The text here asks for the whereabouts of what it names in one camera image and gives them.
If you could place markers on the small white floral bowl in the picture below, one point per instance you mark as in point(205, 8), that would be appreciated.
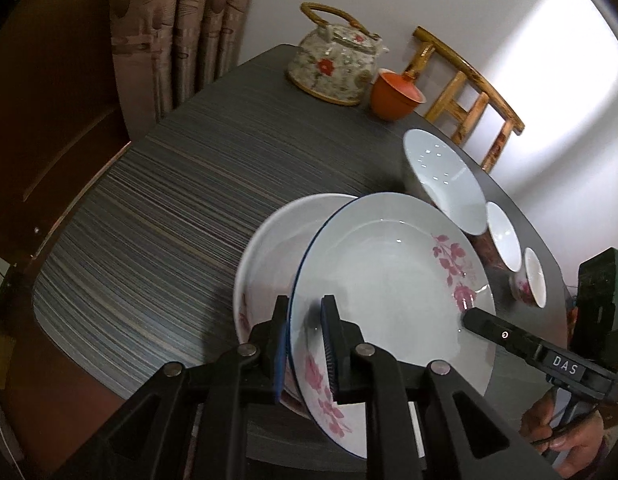
point(535, 275)

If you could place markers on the medium white floral bowl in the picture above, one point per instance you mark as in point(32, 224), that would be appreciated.
point(504, 235)

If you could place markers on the light wooden chair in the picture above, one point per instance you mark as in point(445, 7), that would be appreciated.
point(489, 95)

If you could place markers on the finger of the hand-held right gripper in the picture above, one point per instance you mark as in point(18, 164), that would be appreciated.
point(494, 332)

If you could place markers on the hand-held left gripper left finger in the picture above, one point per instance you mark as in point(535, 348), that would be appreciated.
point(278, 360)

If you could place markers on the dark brown wooden chair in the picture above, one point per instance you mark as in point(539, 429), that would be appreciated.
point(64, 185)

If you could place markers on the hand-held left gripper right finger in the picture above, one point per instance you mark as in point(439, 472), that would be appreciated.
point(329, 350)

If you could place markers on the beige patterned curtain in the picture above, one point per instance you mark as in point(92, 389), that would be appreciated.
point(199, 35)

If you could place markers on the large white floral bowl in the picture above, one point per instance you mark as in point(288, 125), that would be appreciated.
point(439, 175)

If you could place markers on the person's right forearm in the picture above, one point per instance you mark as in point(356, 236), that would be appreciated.
point(610, 440)

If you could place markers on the person's right hand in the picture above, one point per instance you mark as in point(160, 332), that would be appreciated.
point(539, 420)

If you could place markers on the floral ceramic teapot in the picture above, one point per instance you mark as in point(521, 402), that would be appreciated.
point(334, 70)

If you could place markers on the orange lidded teacup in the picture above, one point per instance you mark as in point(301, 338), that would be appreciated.
point(389, 100)

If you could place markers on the white floral deep plate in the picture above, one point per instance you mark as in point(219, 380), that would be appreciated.
point(389, 285)
point(274, 255)

